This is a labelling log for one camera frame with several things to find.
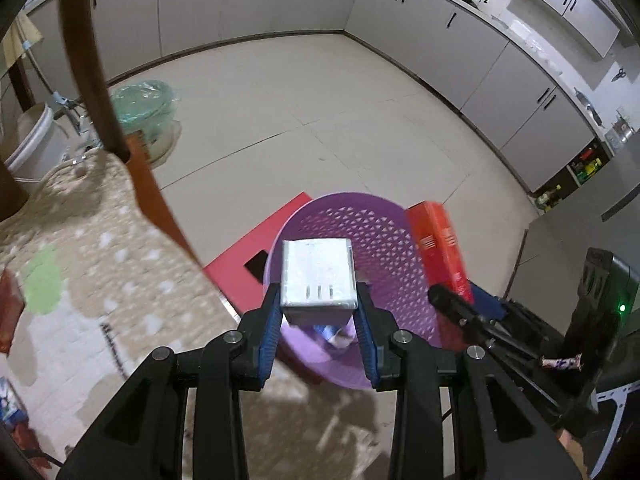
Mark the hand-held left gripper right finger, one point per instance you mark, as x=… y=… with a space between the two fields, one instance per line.
x=371 y=347

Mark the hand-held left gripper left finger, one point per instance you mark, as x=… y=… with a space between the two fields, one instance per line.
x=267 y=332

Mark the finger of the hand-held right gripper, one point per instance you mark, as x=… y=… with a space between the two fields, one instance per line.
x=452 y=305
x=487 y=302

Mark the orange-red striped box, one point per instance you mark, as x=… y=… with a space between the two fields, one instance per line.
x=437 y=245

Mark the white cardboard box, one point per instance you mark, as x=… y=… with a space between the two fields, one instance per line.
x=317 y=270

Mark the purple perforated plastic basket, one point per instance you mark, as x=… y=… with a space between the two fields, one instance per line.
x=360 y=240

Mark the blue white wrapper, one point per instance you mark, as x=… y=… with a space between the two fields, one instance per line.
x=332 y=335

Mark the twisted candy wrapper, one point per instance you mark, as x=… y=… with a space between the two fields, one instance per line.
x=560 y=362

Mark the red plastic stool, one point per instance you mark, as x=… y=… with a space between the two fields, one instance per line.
x=232 y=267

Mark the open shelf with bottles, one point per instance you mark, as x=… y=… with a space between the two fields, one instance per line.
x=582 y=167

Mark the beige quilted patterned blanket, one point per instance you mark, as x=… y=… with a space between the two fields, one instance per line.
x=100 y=270

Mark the steel pot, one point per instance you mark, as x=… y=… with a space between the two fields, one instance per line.
x=620 y=132

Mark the hanging scissors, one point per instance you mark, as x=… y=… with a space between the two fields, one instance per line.
x=618 y=75

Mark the white kitchen base cabinets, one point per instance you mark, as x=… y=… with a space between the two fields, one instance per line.
x=425 y=45

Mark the green plastic-covered basin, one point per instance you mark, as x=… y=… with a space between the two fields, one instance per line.
x=142 y=102

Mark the blue patterned packet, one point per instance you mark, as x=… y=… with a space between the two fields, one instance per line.
x=11 y=402

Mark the white plastic bucket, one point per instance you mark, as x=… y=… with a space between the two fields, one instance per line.
x=35 y=145

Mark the dark wooden chair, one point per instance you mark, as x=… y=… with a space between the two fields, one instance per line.
x=82 y=60

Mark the beige hanging towel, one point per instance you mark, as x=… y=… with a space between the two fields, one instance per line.
x=22 y=40

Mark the grey metal folding frame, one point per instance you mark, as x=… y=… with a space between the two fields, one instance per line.
x=75 y=112

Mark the white wall cabinets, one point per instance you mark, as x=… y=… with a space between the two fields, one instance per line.
x=575 y=5

